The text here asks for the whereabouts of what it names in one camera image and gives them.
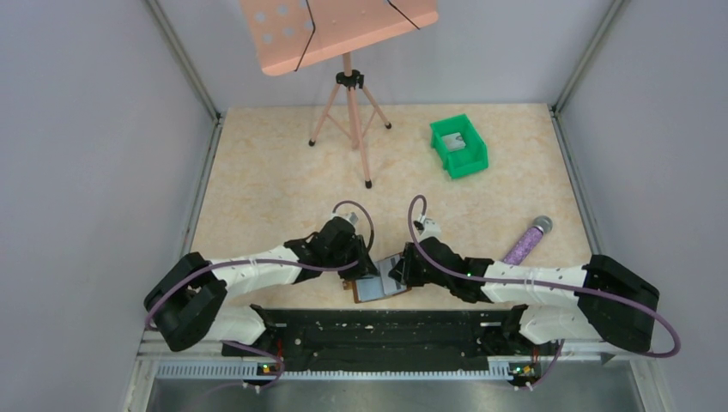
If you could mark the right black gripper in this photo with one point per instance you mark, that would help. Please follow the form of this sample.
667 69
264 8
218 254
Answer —
409 263

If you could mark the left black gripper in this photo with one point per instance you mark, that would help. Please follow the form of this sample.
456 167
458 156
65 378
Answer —
364 261

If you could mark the brown leather card holder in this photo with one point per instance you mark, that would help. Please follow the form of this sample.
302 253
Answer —
379 287

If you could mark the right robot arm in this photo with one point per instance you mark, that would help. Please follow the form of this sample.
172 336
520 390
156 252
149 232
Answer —
601 300

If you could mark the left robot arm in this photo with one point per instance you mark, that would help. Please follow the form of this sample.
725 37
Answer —
191 302

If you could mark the silver card in bin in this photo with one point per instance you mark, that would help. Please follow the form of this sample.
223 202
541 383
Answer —
454 142

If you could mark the purple glitter microphone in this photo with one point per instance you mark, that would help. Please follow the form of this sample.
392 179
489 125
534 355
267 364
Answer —
528 241

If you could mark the green plastic bin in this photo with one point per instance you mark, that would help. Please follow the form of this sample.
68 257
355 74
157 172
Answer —
459 164

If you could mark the pink music stand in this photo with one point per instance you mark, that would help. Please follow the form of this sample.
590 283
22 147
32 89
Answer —
291 35

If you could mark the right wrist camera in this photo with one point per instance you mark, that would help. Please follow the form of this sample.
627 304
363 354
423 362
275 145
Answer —
426 228

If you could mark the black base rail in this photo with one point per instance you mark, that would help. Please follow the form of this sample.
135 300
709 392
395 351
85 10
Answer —
301 341

